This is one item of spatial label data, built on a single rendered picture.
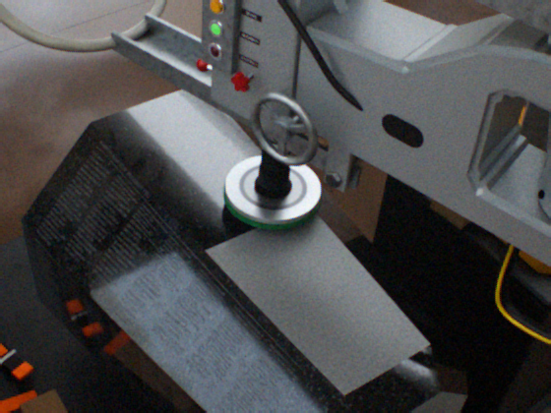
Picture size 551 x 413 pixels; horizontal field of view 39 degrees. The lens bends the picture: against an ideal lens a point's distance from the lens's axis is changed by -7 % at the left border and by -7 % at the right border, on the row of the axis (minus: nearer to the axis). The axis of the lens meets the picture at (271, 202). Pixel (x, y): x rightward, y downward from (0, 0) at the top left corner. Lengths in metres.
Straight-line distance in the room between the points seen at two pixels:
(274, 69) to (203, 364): 0.64
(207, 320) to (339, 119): 0.54
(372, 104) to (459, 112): 0.17
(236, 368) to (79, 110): 2.06
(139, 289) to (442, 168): 0.80
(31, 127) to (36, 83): 0.33
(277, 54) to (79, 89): 2.26
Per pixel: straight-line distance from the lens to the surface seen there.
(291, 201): 1.80
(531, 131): 2.01
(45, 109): 3.57
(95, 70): 3.78
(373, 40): 1.40
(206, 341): 1.73
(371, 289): 1.73
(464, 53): 1.27
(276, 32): 1.45
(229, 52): 1.53
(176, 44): 1.92
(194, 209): 1.85
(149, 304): 1.84
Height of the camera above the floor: 2.12
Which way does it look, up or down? 44 degrees down
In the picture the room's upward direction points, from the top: 5 degrees clockwise
